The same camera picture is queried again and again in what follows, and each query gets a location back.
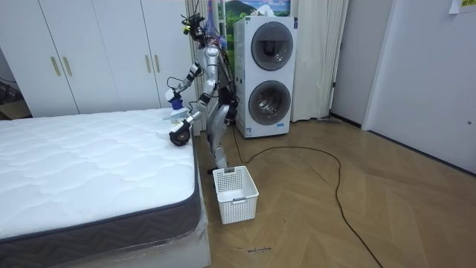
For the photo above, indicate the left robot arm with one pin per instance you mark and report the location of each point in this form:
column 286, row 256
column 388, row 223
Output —
column 204, row 98

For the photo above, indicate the white item on washer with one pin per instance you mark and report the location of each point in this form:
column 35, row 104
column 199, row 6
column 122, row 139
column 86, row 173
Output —
column 266, row 11

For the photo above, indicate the paper note on wall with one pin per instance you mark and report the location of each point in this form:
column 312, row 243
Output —
column 463, row 5

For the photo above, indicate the white door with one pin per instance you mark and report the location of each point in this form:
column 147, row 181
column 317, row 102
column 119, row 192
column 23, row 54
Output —
column 427, row 74

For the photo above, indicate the robot legs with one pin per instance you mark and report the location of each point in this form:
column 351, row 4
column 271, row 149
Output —
column 217, row 123

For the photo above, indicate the white plastic laundry basket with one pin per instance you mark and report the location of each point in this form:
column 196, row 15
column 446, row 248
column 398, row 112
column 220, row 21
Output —
column 235, row 193

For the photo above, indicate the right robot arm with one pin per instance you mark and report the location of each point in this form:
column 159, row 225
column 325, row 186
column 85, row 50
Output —
column 187, row 78

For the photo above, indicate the robot body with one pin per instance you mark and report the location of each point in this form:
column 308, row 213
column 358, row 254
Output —
column 212, row 59

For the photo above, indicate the white wardrobe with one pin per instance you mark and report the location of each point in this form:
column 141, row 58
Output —
column 100, row 52

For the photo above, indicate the blue and white cloth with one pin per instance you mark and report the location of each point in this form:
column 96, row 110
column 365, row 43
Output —
column 177, row 111

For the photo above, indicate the bed with white mattress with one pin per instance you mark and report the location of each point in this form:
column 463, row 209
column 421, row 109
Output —
column 93, row 167

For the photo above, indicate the cardboard box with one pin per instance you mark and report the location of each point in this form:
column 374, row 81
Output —
column 15, row 109

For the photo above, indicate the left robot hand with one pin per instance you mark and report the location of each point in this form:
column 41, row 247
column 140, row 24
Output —
column 180, row 134

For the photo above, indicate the white washing machine tower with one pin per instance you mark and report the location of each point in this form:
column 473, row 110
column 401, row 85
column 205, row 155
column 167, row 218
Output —
column 266, row 74

